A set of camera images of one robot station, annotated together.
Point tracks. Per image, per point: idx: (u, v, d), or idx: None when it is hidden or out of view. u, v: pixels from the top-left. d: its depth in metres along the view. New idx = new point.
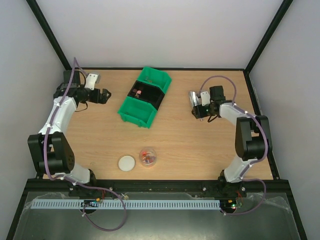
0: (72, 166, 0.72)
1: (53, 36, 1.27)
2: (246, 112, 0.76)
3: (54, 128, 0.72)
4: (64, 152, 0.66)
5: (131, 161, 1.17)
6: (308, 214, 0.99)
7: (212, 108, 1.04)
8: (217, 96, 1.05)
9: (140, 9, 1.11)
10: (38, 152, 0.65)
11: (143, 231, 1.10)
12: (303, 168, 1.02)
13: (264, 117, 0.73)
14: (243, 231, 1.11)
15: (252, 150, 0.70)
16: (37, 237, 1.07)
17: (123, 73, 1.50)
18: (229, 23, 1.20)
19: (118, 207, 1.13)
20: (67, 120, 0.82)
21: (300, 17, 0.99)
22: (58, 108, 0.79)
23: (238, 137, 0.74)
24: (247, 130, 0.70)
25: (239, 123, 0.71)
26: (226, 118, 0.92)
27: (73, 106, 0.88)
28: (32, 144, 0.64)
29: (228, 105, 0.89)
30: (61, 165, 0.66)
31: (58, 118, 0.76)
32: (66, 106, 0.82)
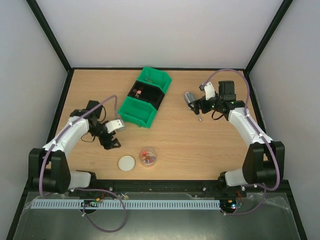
0: (67, 185, 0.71)
1: (53, 36, 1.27)
2: (260, 134, 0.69)
3: (58, 146, 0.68)
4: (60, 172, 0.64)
5: (131, 161, 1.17)
6: (308, 214, 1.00)
7: (221, 108, 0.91)
8: (227, 94, 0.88)
9: (140, 10, 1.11)
10: (36, 166, 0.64)
11: (143, 231, 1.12)
12: (302, 168, 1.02)
13: (280, 145, 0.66)
14: (242, 231, 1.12)
15: (261, 178, 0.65)
16: (37, 236, 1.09)
17: (123, 73, 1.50)
18: (229, 24, 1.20)
19: (118, 207, 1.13)
20: (76, 140, 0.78)
21: (300, 18, 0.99)
22: (69, 128, 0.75)
23: (248, 162, 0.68)
24: (259, 159, 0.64)
25: (253, 151, 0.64)
26: (234, 124, 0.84)
27: (86, 127, 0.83)
28: (32, 157, 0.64)
29: (241, 113, 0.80)
30: (54, 184, 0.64)
31: (66, 137, 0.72)
32: (78, 128, 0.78)
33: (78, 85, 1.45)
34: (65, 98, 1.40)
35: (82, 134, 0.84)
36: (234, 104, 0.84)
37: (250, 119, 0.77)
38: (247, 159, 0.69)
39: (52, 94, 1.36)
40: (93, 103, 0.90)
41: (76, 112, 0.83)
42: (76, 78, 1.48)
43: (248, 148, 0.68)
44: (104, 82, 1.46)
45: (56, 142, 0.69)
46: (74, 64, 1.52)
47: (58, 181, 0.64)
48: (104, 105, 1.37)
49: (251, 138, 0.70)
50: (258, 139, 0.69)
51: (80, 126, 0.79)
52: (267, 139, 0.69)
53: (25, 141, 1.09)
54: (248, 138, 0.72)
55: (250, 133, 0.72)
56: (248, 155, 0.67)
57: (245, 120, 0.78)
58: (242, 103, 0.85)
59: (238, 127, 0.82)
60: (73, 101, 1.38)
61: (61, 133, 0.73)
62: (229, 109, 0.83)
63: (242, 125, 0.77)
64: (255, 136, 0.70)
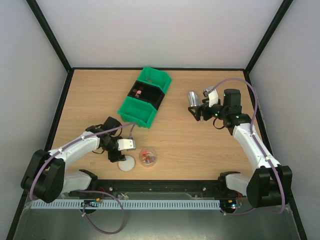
0: (55, 197, 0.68)
1: (52, 36, 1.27)
2: (267, 158, 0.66)
3: (62, 155, 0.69)
4: (54, 181, 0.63)
5: (131, 162, 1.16)
6: (307, 214, 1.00)
7: (224, 120, 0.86)
8: (233, 105, 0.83)
9: (140, 10, 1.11)
10: (33, 168, 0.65)
11: (143, 231, 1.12)
12: (302, 169, 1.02)
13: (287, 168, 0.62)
14: (242, 231, 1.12)
15: (266, 202, 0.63)
16: (37, 237, 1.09)
17: (123, 73, 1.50)
18: (229, 23, 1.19)
19: (117, 207, 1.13)
20: (80, 154, 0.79)
21: (300, 18, 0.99)
22: (79, 141, 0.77)
23: (253, 185, 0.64)
24: (265, 185, 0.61)
25: (259, 176, 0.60)
26: (238, 139, 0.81)
27: (94, 145, 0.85)
28: (35, 158, 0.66)
29: (247, 130, 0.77)
30: (42, 192, 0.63)
31: (72, 149, 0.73)
32: (87, 143, 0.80)
33: (78, 85, 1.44)
34: (65, 98, 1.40)
35: (89, 149, 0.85)
36: (240, 118, 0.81)
37: (256, 138, 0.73)
38: (251, 181, 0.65)
39: (51, 94, 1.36)
40: (112, 120, 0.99)
41: (92, 128, 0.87)
42: (76, 78, 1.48)
43: (253, 172, 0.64)
44: (104, 82, 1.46)
45: (62, 150, 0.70)
46: (74, 64, 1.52)
47: (48, 190, 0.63)
48: (103, 105, 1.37)
49: (257, 161, 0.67)
50: (264, 162, 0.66)
51: (90, 142, 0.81)
52: (274, 162, 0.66)
53: (25, 141, 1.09)
54: (254, 160, 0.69)
55: (256, 154, 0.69)
56: (253, 178, 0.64)
57: (250, 138, 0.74)
58: (247, 116, 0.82)
59: (241, 144, 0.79)
60: (73, 101, 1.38)
61: (70, 143, 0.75)
62: (234, 124, 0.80)
63: (247, 144, 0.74)
64: (261, 159, 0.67)
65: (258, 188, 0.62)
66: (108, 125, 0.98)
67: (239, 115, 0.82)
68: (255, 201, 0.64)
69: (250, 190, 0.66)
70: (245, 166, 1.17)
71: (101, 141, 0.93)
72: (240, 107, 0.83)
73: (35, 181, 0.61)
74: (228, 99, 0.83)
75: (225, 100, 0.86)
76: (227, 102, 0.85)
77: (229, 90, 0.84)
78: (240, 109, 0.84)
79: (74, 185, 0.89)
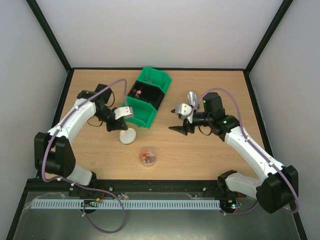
0: (70, 171, 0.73)
1: (52, 36, 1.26)
2: (271, 163, 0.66)
3: (63, 132, 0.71)
4: (64, 159, 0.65)
5: (131, 134, 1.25)
6: (307, 213, 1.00)
7: (212, 129, 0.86)
8: (216, 110, 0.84)
9: (140, 9, 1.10)
10: (40, 150, 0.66)
11: (143, 231, 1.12)
12: (302, 169, 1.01)
13: (291, 169, 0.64)
14: (242, 231, 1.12)
15: (280, 205, 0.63)
16: (37, 237, 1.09)
17: (123, 73, 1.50)
18: (229, 23, 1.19)
19: (117, 207, 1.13)
20: (80, 125, 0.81)
21: (300, 18, 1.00)
22: (75, 112, 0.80)
23: (264, 194, 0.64)
24: (277, 192, 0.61)
25: (270, 186, 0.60)
26: (232, 145, 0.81)
27: (91, 112, 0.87)
28: (37, 141, 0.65)
29: (240, 135, 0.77)
30: (58, 168, 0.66)
31: (70, 123, 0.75)
32: (83, 113, 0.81)
33: (78, 85, 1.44)
34: (65, 98, 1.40)
35: (88, 117, 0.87)
36: (227, 121, 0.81)
37: (252, 143, 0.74)
38: (260, 189, 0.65)
39: (51, 94, 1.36)
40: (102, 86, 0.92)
41: (84, 93, 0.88)
42: (76, 78, 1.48)
43: (262, 181, 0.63)
44: (104, 82, 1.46)
45: (61, 127, 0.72)
46: (74, 64, 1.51)
47: (62, 168, 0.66)
48: None
49: (263, 169, 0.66)
50: (269, 168, 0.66)
51: (85, 110, 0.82)
52: (278, 166, 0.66)
53: (25, 142, 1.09)
54: (259, 168, 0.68)
55: (258, 161, 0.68)
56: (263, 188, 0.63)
57: (246, 143, 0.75)
58: (233, 117, 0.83)
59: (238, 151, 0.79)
60: (73, 101, 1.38)
61: (67, 117, 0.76)
62: (225, 131, 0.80)
63: (245, 151, 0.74)
64: (265, 166, 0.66)
65: (271, 196, 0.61)
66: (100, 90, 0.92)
67: (225, 119, 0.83)
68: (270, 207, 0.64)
69: (261, 197, 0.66)
70: (244, 166, 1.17)
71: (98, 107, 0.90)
72: (222, 110, 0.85)
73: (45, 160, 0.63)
74: (210, 105, 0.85)
75: (207, 107, 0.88)
76: (210, 109, 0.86)
77: (208, 96, 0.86)
78: (223, 113, 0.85)
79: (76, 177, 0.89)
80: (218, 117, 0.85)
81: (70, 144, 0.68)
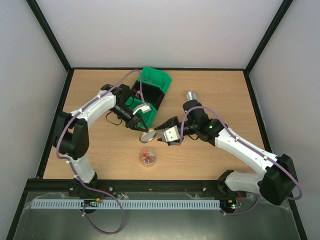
0: (82, 154, 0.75)
1: (53, 36, 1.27)
2: (265, 157, 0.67)
3: (83, 115, 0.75)
4: (79, 140, 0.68)
5: (151, 134, 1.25)
6: (307, 213, 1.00)
7: (201, 136, 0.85)
8: (200, 116, 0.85)
9: (140, 9, 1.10)
10: (60, 128, 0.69)
11: (143, 231, 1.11)
12: (302, 168, 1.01)
13: (285, 158, 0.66)
14: (242, 231, 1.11)
15: (284, 196, 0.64)
16: (37, 237, 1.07)
17: (123, 73, 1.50)
18: (229, 23, 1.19)
19: (115, 207, 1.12)
20: (100, 113, 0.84)
21: (299, 18, 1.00)
22: (97, 100, 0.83)
23: (267, 188, 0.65)
24: (279, 183, 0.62)
25: (272, 180, 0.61)
26: (223, 148, 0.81)
27: (111, 104, 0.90)
28: (59, 119, 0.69)
29: (229, 136, 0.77)
30: (71, 149, 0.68)
31: (91, 108, 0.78)
32: (104, 102, 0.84)
33: (78, 85, 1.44)
34: (65, 98, 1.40)
35: (108, 107, 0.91)
36: (213, 126, 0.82)
37: (242, 140, 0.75)
38: (262, 185, 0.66)
39: (52, 94, 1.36)
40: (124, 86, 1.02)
41: (107, 86, 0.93)
42: (76, 78, 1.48)
43: (263, 177, 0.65)
44: (104, 82, 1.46)
45: (82, 111, 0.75)
46: (74, 64, 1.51)
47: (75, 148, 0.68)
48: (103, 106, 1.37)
49: (259, 164, 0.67)
50: (265, 162, 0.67)
51: (107, 101, 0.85)
52: (272, 157, 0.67)
53: (25, 141, 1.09)
54: (255, 164, 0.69)
55: (253, 158, 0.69)
56: (265, 183, 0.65)
57: (237, 143, 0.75)
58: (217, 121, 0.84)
59: (230, 152, 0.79)
60: (73, 101, 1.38)
61: (89, 103, 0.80)
62: (213, 135, 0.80)
63: (237, 150, 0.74)
64: (261, 161, 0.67)
65: (274, 189, 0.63)
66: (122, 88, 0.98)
67: (210, 124, 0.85)
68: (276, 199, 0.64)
69: (265, 193, 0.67)
70: (244, 166, 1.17)
71: (118, 99, 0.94)
72: (205, 116, 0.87)
73: (61, 137, 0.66)
74: (193, 114, 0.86)
75: (190, 115, 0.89)
76: (194, 117, 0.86)
77: (188, 106, 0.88)
78: (206, 118, 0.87)
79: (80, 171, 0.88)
80: (202, 123, 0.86)
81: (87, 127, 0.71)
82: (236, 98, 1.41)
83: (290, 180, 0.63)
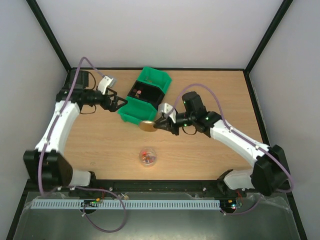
0: (68, 180, 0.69)
1: (52, 36, 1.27)
2: (257, 146, 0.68)
3: (52, 144, 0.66)
4: (60, 170, 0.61)
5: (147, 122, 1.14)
6: (308, 212, 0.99)
7: (199, 129, 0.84)
8: (198, 109, 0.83)
9: (140, 9, 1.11)
10: (32, 168, 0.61)
11: (143, 231, 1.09)
12: (303, 167, 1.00)
13: (277, 148, 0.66)
14: (244, 231, 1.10)
15: (276, 186, 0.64)
16: (37, 237, 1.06)
17: (123, 73, 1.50)
18: (229, 23, 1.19)
19: (118, 207, 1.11)
20: (68, 130, 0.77)
21: (300, 18, 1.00)
22: (58, 118, 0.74)
23: (258, 178, 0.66)
24: (269, 172, 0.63)
25: (261, 168, 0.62)
26: (218, 139, 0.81)
27: (75, 113, 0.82)
28: (26, 160, 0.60)
29: (224, 127, 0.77)
30: (57, 182, 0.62)
31: (57, 132, 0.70)
32: (68, 117, 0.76)
33: None
34: None
35: (73, 119, 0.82)
36: (210, 118, 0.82)
37: (236, 131, 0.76)
38: (253, 174, 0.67)
39: (51, 94, 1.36)
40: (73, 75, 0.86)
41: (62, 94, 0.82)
42: None
43: (253, 166, 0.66)
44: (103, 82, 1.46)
45: (48, 140, 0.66)
46: (74, 64, 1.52)
47: (59, 181, 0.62)
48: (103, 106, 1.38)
49: (250, 153, 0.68)
50: (256, 151, 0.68)
51: (69, 114, 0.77)
52: (264, 148, 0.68)
53: (25, 141, 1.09)
54: (246, 154, 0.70)
55: (245, 147, 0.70)
56: (256, 172, 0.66)
57: (231, 134, 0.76)
58: (214, 113, 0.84)
59: (224, 143, 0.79)
60: None
61: (52, 127, 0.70)
62: (209, 126, 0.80)
63: (231, 140, 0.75)
64: (252, 150, 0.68)
65: (264, 178, 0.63)
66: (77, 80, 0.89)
67: (206, 116, 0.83)
68: (267, 189, 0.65)
69: (256, 183, 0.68)
70: (244, 166, 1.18)
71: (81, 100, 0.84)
72: (203, 108, 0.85)
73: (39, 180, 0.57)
74: (191, 104, 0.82)
75: (187, 106, 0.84)
76: (191, 108, 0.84)
77: (187, 96, 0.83)
78: (204, 110, 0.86)
79: (79, 181, 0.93)
80: (199, 115, 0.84)
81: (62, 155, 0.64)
82: (236, 98, 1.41)
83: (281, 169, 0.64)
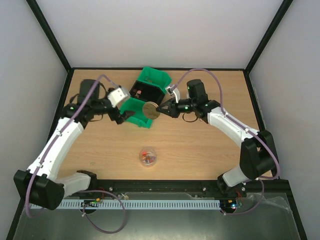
0: (60, 201, 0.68)
1: (52, 36, 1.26)
2: (247, 129, 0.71)
3: (44, 167, 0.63)
4: (48, 197, 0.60)
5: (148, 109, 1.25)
6: (308, 212, 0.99)
7: (197, 114, 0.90)
8: (200, 95, 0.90)
9: (140, 9, 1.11)
10: (23, 188, 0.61)
11: (143, 231, 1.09)
12: (304, 168, 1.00)
13: (267, 133, 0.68)
14: (244, 231, 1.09)
15: (262, 170, 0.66)
16: (37, 237, 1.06)
17: (123, 73, 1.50)
18: (229, 23, 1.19)
19: (117, 207, 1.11)
20: (67, 149, 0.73)
21: (300, 18, 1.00)
22: (57, 138, 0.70)
23: (244, 159, 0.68)
24: (255, 154, 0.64)
25: (247, 149, 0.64)
26: (215, 125, 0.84)
27: (78, 131, 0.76)
28: (17, 180, 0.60)
29: (220, 113, 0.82)
30: (45, 205, 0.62)
31: (53, 155, 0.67)
32: (68, 137, 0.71)
33: (78, 85, 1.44)
34: (65, 98, 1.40)
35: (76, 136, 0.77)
36: (209, 105, 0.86)
37: (230, 117, 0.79)
38: (241, 157, 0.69)
39: (51, 94, 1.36)
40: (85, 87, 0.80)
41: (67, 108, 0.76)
42: (76, 78, 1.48)
43: (240, 148, 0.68)
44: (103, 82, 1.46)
45: (41, 163, 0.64)
46: (74, 64, 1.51)
47: (46, 205, 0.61)
48: None
49: (239, 135, 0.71)
50: (246, 134, 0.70)
51: (70, 134, 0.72)
52: (253, 131, 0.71)
53: (25, 141, 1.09)
54: (236, 136, 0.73)
55: (236, 130, 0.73)
56: (243, 155, 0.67)
57: (225, 119, 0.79)
58: (214, 101, 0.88)
59: (220, 128, 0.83)
60: None
61: (48, 148, 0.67)
62: (206, 112, 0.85)
63: (225, 125, 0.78)
64: (242, 133, 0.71)
65: (250, 160, 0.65)
66: (83, 89, 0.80)
67: (207, 103, 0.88)
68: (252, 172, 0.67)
69: (244, 165, 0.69)
70: None
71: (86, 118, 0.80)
72: (205, 96, 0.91)
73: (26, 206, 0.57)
74: (194, 90, 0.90)
75: (190, 92, 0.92)
76: (194, 94, 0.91)
77: (191, 83, 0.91)
78: (206, 98, 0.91)
79: (73, 187, 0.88)
80: (201, 101, 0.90)
81: (53, 182, 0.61)
82: (236, 98, 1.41)
83: (268, 153, 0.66)
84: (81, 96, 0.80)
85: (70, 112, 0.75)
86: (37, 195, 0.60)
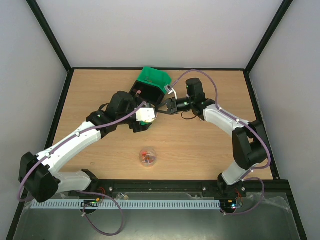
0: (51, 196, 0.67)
1: (53, 36, 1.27)
2: (238, 120, 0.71)
3: (50, 160, 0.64)
4: (40, 189, 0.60)
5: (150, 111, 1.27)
6: (308, 212, 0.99)
7: (195, 112, 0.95)
8: (197, 93, 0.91)
9: (139, 9, 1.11)
10: (23, 171, 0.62)
11: (143, 231, 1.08)
12: (304, 168, 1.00)
13: (258, 123, 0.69)
14: (244, 231, 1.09)
15: (254, 160, 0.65)
16: (37, 237, 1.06)
17: (123, 74, 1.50)
18: (228, 23, 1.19)
19: (112, 207, 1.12)
20: (77, 151, 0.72)
21: (299, 19, 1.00)
22: (74, 138, 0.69)
23: (237, 149, 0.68)
24: (246, 142, 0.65)
25: (237, 137, 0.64)
26: (211, 121, 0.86)
27: (95, 138, 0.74)
28: (22, 161, 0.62)
29: (215, 109, 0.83)
30: (33, 195, 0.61)
31: (63, 151, 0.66)
32: (84, 140, 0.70)
33: (78, 85, 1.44)
34: (65, 98, 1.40)
35: (91, 142, 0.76)
36: (206, 103, 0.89)
37: (224, 111, 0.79)
38: (233, 147, 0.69)
39: (52, 94, 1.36)
40: (116, 100, 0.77)
41: (94, 116, 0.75)
42: (76, 78, 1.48)
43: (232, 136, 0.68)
44: (103, 82, 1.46)
45: (50, 154, 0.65)
46: (74, 64, 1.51)
47: (36, 196, 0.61)
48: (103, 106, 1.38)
49: (231, 126, 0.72)
50: (237, 125, 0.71)
51: (86, 139, 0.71)
52: (245, 121, 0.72)
53: (25, 141, 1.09)
54: (228, 127, 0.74)
55: (228, 122, 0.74)
56: (235, 144, 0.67)
57: (219, 113, 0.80)
58: (211, 100, 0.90)
59: (215, 124, 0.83)
60: (73, 100, 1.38)
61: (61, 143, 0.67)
62: (202, 110, 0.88)
63: (218, 119, 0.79)
64: (233, 124, 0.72)
65: (241, 149, 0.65)
66: (114, 102, 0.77)
67: (204, 101, 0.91)
68: (245, 162, 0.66)
69: (237, 156, 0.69)
70: None
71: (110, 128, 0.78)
72: (203, 94, 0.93)
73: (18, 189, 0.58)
74: (192, 89, 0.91)
75: (189, 90, 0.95)
76: (192, 93, 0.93)
77: (190, 81, 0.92)
78: (204, 96, 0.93)
79: (69, 186, 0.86)
80: (198, 99, 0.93)
81: (51, 177, 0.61)
82: (235, 98, 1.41)
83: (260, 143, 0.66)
84: (110, 107, 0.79)
85: (96, 121, 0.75)
86: (32, 184, 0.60)
